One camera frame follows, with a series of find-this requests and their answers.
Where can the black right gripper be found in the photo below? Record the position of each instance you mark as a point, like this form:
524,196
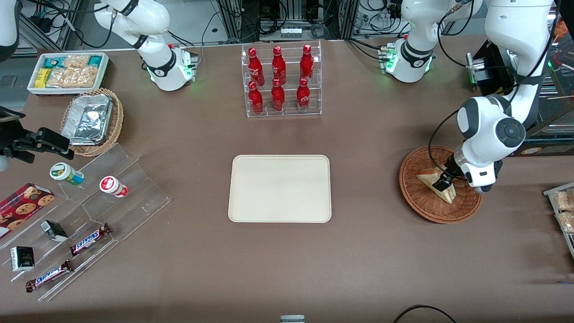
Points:
13,140

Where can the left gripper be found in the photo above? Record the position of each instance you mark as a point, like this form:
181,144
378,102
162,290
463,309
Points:
451,172

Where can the triangular sandwich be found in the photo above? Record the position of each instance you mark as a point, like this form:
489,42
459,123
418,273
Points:
426,179

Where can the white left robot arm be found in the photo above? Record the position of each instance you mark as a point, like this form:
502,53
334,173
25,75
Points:
489,130

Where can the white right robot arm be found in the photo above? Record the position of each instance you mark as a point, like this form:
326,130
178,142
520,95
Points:
157,20

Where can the brown round wicker basket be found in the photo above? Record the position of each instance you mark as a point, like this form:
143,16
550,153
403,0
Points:
421,206

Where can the light oval wicker basket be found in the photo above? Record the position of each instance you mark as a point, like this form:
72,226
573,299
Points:
117,121

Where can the grey metal snack tray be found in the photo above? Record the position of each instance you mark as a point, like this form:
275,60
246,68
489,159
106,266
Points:
549,192

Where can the beige plastic tray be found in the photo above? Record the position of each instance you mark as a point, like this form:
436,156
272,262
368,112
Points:
278,188

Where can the green capped yogurt bottle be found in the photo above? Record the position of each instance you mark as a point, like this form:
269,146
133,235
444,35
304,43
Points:
65,173

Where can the aluminium foil container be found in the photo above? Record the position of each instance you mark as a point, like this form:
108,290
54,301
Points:
87,119

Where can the white rectangular snack bin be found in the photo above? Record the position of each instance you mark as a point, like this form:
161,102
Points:
31,87

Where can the yellow snack packet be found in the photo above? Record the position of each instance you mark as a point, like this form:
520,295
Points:
43,78

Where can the clear bag of crackers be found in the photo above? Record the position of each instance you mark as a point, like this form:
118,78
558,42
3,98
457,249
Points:
86,77
76,61
60,77

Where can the red tartan cookie box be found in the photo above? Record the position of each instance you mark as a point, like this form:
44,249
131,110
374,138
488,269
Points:
22,208

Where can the red capped yogurt bottle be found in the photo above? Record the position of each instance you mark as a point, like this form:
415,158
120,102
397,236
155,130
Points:
113,186

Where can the teal snack packet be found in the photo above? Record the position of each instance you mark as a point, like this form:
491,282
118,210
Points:
54,62
95,60

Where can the small black box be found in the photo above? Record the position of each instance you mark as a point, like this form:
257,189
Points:
22,259
54,230

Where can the clear acrylic stepped stand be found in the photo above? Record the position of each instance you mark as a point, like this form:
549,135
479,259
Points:
134,197

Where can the Snickers chocolate bar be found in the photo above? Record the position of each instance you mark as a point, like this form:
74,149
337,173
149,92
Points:
89,239
49,276

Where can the black food warmer cabinet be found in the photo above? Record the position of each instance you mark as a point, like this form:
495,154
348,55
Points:
551,143

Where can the clear bag of puffed snacks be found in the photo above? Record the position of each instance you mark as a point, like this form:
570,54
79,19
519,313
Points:
567,222
564,200

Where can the red cola bottle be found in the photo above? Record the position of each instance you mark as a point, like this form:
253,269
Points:
306,65
303,98
278,98
279,67
255,101
256,69

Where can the clear acrylic bottle rack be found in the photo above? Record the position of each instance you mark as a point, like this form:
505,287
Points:
289,114

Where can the orange fried food piece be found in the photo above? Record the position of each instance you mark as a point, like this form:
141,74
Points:
560,30

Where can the white power strip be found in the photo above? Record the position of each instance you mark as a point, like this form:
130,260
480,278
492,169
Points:
291,32

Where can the grey box with label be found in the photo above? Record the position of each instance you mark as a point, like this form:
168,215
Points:
292,319

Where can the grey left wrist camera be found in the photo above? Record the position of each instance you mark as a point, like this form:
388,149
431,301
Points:
483,189

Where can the aluminium profile frame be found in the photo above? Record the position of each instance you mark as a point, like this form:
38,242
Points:
345,18

